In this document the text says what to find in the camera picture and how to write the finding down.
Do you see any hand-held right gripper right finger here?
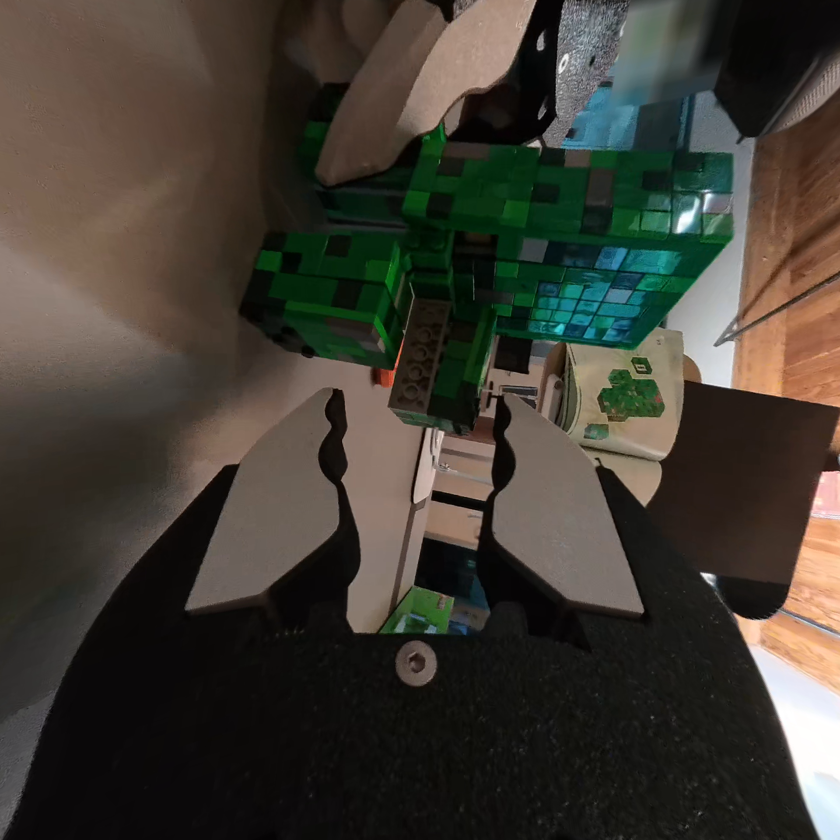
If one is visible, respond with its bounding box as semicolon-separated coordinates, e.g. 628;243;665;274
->
477;394;645;634

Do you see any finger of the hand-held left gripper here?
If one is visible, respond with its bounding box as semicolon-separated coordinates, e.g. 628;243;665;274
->
314;0;527;186

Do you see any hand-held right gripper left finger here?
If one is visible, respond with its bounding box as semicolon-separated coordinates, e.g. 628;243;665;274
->
185;387;362;631

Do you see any green lego creeper figure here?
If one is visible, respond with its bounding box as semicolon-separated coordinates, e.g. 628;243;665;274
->
239;82;735;435

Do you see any cream lego instruction booklet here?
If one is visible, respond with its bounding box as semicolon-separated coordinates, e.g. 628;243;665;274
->
563;328;686;508

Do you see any green lego box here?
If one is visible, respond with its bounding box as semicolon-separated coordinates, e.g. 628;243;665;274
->
379;586;490;636

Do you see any orange brick separator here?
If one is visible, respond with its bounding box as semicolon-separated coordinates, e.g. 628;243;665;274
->
376;335;403;388

